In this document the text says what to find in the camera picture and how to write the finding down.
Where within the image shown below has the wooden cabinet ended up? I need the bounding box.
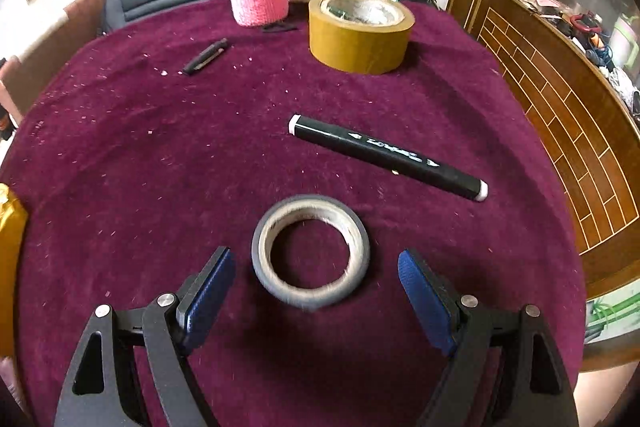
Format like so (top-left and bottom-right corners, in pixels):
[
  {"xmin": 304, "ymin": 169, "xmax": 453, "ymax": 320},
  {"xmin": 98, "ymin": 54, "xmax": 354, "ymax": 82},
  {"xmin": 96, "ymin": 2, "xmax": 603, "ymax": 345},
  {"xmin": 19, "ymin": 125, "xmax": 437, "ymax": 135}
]
[{"xmin": 447, "ymin": 0, "xmax": 640, "ymax": 373}]

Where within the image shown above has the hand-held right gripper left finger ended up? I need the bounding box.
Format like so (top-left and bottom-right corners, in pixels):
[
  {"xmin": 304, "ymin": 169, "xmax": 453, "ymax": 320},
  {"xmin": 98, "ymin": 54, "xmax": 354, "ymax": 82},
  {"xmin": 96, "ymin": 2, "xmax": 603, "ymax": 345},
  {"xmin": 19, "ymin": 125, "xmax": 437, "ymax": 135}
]
[{"xmin": 54, "ymin": 246, "xmax": 237, "ymax": 427}]

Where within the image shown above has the grey tape roll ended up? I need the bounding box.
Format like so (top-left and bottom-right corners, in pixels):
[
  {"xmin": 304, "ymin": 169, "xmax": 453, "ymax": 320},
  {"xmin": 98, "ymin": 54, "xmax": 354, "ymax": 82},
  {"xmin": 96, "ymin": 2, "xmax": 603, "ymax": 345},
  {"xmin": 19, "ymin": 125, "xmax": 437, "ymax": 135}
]
[{"xmin": 251, "ymin": 194, "xmax": 372, "ymax": 312}]

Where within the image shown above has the small black pen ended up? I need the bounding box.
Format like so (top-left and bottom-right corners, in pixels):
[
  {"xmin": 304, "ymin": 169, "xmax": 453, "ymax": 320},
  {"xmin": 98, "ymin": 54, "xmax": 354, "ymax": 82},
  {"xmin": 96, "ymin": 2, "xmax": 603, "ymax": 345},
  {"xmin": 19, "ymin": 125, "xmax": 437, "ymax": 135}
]
[{"xmin": 181, "ymin": 38, "xmax": 231, "ymax": 76}]

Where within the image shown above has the black marker pen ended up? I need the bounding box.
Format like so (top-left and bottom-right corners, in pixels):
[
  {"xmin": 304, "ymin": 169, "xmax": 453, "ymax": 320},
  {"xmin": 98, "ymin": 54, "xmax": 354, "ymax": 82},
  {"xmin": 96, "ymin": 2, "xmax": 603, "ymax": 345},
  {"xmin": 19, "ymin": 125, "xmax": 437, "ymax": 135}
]
[{"xmin": 287, "ymin": 113, "xmax": 490, "ymax": 204}]

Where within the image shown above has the brown wooden chair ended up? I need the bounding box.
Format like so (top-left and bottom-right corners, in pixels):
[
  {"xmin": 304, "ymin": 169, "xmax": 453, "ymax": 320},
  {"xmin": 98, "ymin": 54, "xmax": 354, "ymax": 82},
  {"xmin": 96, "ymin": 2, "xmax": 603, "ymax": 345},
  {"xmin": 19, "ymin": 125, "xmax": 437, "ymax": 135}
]
[{"xmin": 0, "ymin": 0, "xmax": 108, "ymax": 128}]

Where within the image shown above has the brown packing tape roll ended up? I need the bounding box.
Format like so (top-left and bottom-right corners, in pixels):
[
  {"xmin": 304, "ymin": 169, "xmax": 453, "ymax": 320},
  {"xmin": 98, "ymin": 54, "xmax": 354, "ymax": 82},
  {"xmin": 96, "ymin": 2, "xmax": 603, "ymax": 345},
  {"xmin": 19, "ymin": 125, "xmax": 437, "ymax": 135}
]
[{"xmin": 307, "ymin": 0, "xmax": 417, "ymax": 75}]

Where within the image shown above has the cabinet clutter pile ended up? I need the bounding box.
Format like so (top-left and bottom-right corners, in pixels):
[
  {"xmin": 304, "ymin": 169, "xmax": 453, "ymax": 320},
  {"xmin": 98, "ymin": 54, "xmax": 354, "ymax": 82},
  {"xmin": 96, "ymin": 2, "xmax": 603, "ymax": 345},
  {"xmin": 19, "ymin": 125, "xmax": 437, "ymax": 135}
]
[{"xmin": 545, "ymin": 0, "xmax": 640, "ymax": 118}]

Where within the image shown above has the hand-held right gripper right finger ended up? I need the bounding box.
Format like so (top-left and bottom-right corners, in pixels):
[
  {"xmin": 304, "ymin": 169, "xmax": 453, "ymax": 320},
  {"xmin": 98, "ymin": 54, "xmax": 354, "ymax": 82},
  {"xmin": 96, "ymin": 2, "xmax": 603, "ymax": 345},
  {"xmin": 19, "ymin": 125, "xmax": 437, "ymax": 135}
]
[{"xmin": 397, "ymin": 249, "xmax": 581, "ymax": 427}]

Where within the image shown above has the green white patterned object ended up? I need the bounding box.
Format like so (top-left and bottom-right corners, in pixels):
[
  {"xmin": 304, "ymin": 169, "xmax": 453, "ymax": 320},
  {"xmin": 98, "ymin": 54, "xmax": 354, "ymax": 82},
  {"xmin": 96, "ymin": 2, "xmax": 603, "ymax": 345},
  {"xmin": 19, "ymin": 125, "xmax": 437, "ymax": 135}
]
[{"xmin": 582, "ymin": 287, "xmax": 640, "ymax": 345}]

